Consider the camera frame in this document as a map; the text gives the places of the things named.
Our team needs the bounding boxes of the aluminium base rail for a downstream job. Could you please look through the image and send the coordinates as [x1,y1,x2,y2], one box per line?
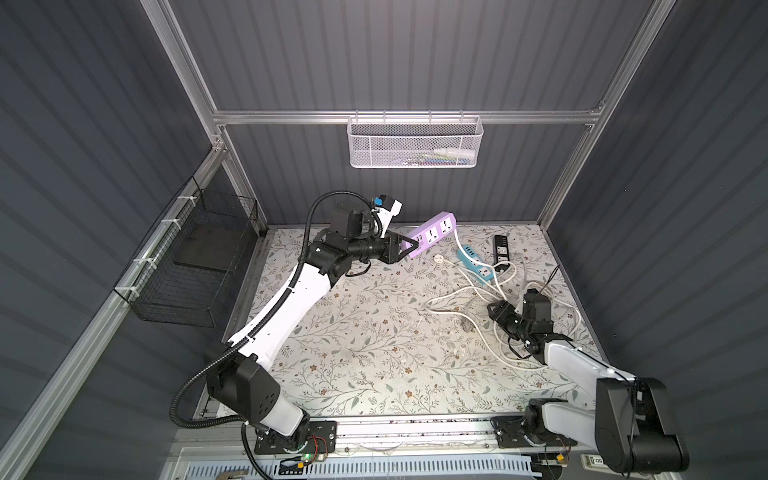
[179,413,601,457]

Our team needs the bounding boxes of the black power strip white cord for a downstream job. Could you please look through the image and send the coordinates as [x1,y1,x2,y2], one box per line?
[458,233,580,370]

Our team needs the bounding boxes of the white wire mesh basket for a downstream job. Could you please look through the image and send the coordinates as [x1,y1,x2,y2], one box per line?
[346,113,484,169]

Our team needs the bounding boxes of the black corrugated cable conduit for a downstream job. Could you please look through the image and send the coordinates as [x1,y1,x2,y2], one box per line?
[169,190,376,430]

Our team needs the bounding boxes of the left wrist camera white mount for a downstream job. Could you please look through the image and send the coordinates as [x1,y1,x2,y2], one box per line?
[372,195,402,238]

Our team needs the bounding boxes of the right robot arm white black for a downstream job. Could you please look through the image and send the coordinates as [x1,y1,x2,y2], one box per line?
[487,288,690,475]

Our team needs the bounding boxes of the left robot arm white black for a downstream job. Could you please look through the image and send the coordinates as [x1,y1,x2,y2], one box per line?
[205,195,418,443]

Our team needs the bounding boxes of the teal power strip white cord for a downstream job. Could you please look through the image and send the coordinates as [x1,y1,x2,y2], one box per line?
[433,244,553,313]

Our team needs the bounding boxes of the purple power strip white cord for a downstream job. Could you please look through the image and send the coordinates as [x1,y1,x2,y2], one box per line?
[406,211,541,370]

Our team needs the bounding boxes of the black wire basket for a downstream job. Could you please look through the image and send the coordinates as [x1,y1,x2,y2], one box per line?
[114,180,264,328]

